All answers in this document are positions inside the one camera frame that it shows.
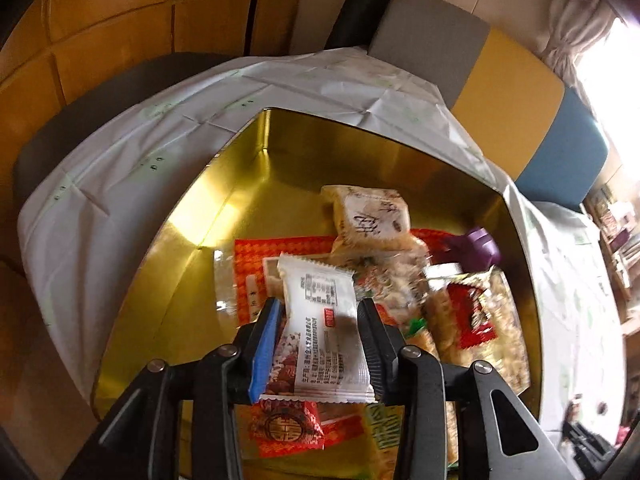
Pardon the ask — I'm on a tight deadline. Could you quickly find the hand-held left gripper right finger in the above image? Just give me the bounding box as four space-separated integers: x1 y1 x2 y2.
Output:
357 299 576 480

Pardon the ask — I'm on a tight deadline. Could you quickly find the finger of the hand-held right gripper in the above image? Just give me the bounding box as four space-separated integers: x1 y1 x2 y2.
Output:
564 422 608 463

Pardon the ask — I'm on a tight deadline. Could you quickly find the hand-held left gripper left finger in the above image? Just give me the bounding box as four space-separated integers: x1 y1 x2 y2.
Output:
62 297 284 480

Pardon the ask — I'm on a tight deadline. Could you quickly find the pink white snack packet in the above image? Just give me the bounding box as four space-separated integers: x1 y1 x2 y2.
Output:
260 252 376 406

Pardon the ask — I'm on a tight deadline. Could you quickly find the red gold emblem packet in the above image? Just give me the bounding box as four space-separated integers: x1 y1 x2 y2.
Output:
248 397 326 458

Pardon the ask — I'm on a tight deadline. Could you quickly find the orange snack bag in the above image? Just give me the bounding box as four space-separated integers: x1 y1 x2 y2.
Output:
234 230 451 331

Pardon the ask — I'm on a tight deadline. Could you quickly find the red candy packet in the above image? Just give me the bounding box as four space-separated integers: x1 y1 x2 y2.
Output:
446 282 497 351

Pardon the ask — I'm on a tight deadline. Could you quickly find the beige snack packet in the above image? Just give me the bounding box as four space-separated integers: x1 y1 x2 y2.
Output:
320 185 431 256

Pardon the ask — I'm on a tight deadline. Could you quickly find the clear golden snack bag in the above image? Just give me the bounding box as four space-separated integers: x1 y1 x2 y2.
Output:
425 265 531 396

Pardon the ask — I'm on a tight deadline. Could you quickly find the purple snack packet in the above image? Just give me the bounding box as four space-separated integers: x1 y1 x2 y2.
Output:
442 227 502 271

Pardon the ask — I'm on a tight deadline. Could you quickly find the gold tin box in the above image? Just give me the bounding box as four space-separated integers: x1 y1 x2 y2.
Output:
90 107 543 480

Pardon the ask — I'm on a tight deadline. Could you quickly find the wooden side desk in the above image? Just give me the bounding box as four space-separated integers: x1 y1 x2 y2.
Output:
582 185 640 341

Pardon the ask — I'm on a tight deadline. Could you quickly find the pale green-print tablecloth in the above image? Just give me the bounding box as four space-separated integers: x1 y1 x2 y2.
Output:
17 47 628 436

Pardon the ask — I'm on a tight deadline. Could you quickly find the black rolled mat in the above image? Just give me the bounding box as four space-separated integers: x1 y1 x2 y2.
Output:
325 0 405 51

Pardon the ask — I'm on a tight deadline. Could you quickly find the window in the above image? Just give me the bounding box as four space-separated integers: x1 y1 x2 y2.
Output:
575 15 640 171

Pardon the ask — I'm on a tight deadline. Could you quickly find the wooden wardrobe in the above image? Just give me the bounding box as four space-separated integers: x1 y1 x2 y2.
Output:
0 0 311 281

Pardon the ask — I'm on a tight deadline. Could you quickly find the tied floral curtain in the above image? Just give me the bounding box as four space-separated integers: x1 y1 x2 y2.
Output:
540 0 621 83

